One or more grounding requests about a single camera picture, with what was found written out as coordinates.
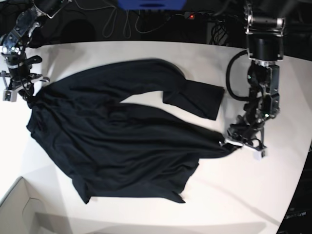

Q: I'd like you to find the black t-shirt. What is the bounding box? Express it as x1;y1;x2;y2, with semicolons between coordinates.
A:
27;59;232;203

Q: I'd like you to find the black power strip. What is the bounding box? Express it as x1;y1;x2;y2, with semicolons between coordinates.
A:
184;11;216;20

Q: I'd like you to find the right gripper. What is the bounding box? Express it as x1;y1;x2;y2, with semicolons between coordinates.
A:
0;71;50;102

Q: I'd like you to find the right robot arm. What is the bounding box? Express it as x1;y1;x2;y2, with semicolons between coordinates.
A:
0;0;71;102

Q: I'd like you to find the white cardboard box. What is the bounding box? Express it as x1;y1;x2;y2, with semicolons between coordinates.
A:
0;177;73;234

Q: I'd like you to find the blue plastic bin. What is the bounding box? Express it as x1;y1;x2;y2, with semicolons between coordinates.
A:
117;0;187;10

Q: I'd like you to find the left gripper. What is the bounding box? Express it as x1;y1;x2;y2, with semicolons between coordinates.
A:
220;122;267;160

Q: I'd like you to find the white cable on floor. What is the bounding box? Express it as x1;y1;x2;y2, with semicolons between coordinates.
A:
101;7;171;38

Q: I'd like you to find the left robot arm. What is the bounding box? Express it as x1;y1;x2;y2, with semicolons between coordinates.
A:
224;0;286;159

